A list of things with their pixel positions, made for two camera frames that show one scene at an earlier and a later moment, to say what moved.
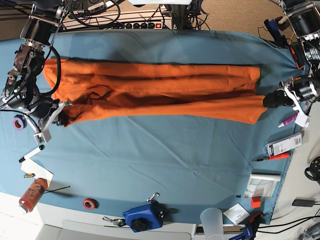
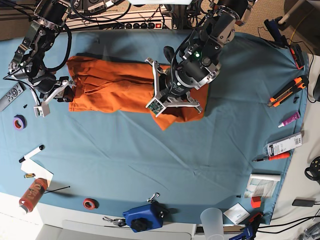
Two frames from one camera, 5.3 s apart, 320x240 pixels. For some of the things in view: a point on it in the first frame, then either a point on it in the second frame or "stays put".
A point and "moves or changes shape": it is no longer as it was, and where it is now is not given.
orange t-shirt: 113,90 moves or changes shape
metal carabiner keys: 120,222 stays put
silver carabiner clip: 151,199 stays put
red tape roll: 90,204 stays put
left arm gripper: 302,89 → 156,105
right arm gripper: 42,114 → 63,92
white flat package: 261,185 stays put
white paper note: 29,166 stays put
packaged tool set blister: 284,144 stays put
